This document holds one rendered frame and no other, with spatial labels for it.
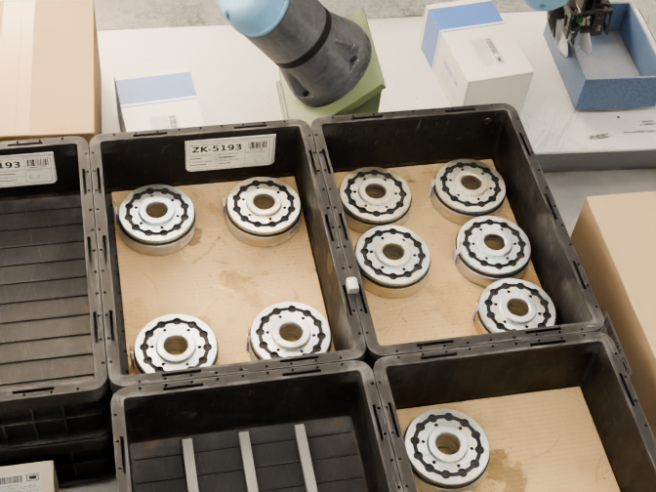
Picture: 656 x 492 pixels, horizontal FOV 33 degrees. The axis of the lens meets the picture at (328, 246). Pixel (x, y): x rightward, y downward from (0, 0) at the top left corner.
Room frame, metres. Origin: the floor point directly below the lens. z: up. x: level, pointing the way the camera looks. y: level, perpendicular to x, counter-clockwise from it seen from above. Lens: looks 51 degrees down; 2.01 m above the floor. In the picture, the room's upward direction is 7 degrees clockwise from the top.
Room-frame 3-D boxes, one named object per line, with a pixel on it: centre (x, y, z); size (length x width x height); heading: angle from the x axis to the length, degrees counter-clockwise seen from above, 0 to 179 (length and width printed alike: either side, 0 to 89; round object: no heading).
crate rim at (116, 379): (0.87, 0.14, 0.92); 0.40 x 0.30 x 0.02; 17
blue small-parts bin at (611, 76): (1.55, -0.44, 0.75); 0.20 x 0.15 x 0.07; 15
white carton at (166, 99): (1.22, 0.28, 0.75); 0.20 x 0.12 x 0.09; 21
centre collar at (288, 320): (0.79, 0.03, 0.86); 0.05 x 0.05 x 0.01
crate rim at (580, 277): (0.96, -0.15, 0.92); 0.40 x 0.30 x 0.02; 17
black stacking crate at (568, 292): (0.96, -0.15, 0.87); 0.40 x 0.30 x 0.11; 17
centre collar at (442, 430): (0.66, -0.17, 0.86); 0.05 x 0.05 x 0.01
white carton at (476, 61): (1.50, -0.21, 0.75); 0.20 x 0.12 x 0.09; 23
